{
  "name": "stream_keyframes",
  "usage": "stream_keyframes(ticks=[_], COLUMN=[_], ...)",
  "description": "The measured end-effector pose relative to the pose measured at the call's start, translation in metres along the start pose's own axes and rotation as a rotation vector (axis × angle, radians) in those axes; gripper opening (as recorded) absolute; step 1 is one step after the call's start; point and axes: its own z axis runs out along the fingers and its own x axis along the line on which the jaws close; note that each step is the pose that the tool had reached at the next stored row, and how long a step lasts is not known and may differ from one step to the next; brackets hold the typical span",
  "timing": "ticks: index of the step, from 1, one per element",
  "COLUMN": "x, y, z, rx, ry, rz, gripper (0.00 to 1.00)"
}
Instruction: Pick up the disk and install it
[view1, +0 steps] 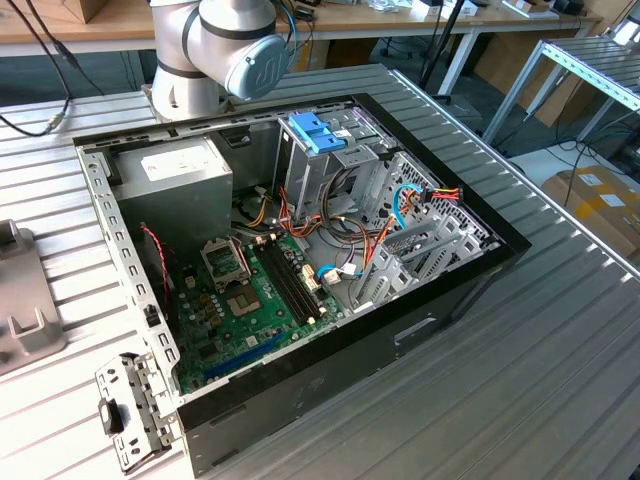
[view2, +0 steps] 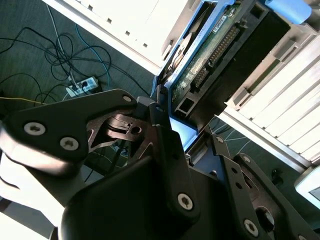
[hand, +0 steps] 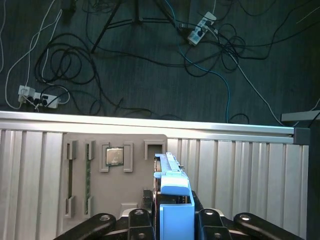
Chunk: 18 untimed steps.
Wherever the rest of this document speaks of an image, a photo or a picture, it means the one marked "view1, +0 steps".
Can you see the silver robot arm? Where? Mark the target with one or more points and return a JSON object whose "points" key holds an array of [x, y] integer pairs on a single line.
{"points": [[175, 50]]}

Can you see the metal slat rack table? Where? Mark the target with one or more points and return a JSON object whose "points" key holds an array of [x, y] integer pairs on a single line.
{"points": [[590, 62]]}

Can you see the cardboard box yellow tape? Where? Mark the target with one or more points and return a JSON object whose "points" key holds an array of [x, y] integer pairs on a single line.
{"points": [[590, 200]]}

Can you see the wooden desk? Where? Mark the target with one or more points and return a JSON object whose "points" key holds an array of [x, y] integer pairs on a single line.
{"points": [[120, 25]]}

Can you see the grey metal drive cage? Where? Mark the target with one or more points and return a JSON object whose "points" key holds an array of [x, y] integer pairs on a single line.
{"points": [[310, 175]]}

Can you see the thin locking lever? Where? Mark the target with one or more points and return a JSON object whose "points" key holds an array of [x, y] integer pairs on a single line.
{"points": [[243, 261]]}

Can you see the grey power supply unit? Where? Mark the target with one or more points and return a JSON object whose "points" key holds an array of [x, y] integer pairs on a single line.
{"points": [[175, 200]]}

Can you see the blue expansion slot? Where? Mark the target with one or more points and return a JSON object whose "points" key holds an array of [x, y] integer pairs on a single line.
{"points": [[240, 358]]}

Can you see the blue plastic drive latch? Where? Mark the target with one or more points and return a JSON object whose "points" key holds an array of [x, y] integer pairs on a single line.
{"points": [[312, 132]]}

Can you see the small cardboard box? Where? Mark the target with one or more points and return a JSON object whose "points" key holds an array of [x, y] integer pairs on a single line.
{"points": [[92, 9]]}

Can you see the grey parts rack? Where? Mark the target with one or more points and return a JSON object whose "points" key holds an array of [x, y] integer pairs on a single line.
{"points": [[25, 295]]}

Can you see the metal card retention bracket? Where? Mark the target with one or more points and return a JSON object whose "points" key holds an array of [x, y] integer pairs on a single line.
{"points": [[150, 415]]}

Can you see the CPU socket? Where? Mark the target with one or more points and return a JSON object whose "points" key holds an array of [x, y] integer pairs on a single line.
{"points": [[242, 302]]}

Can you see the grey metal disk bay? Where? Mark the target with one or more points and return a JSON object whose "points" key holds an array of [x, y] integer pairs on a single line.
{"points": [[382, 287]]}

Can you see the open black PC case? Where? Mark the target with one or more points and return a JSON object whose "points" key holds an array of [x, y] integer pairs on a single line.
{"points": [[350, 380]]}

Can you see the black RAM slot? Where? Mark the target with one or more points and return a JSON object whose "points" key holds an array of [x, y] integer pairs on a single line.
{"points": [[292, 280], [286, 282], [281, 284], [297, 278]]}

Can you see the green motherboard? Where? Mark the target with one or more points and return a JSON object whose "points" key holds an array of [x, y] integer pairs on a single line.
{"points": [[235, 330]]}

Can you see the brown cardboard panel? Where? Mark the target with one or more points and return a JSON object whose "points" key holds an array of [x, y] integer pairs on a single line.
{"points": [[500, 55]]}

